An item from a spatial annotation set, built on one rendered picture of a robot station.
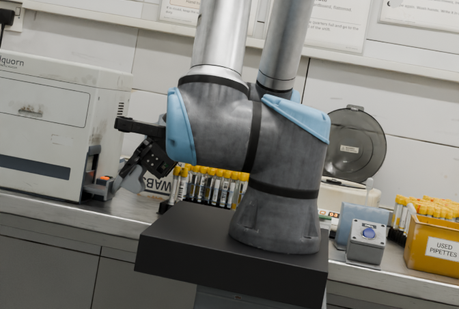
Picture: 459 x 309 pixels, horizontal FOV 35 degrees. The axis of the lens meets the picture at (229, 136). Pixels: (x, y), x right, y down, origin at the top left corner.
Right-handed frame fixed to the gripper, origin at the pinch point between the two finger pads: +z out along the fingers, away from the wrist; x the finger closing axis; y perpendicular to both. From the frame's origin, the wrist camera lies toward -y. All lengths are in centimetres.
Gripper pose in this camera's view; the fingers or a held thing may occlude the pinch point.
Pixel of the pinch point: (113, 186)
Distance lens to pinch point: 161.2
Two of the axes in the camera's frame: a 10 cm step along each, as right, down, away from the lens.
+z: -6.4, 7.6, 1.0
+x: 1.3, -0.3, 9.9
